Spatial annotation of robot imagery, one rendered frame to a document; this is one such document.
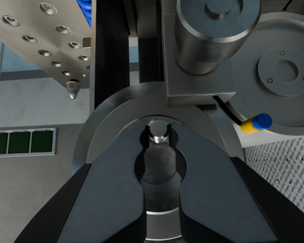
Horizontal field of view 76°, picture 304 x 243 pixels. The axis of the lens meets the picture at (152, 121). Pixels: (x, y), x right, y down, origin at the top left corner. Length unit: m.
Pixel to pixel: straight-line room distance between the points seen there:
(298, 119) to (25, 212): 0.58
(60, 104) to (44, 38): 2.30
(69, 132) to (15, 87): 2.58
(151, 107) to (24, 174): 0.48
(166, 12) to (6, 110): 2.96
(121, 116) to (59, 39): 0.27
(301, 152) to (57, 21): 0.39
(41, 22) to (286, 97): 0.35
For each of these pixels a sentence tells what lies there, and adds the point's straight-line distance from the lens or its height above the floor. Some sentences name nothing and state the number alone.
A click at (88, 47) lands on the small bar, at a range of 0.38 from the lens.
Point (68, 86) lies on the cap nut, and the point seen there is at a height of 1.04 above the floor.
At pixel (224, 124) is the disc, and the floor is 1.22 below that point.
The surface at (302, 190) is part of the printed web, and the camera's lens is 0.31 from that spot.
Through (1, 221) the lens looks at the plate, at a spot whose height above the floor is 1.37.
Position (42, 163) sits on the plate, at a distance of 0.58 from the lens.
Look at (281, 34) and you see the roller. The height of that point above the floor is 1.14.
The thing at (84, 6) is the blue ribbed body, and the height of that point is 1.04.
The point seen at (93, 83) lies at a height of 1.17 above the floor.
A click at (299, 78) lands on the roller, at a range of 0.22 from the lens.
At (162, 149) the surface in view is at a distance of 0.15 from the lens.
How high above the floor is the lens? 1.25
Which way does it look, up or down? 12 degrees down
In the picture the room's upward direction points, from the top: 177 degrees clockwise
